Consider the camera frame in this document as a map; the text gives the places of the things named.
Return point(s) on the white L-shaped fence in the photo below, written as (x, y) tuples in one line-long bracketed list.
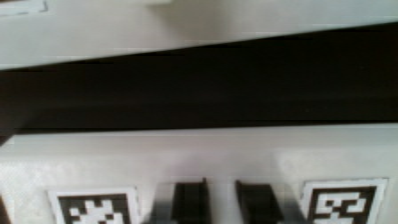
[(65, 30)]

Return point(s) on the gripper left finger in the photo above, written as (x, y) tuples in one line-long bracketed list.
[(191, 203)]

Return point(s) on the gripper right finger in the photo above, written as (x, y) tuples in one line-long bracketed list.
[(259, 204)]

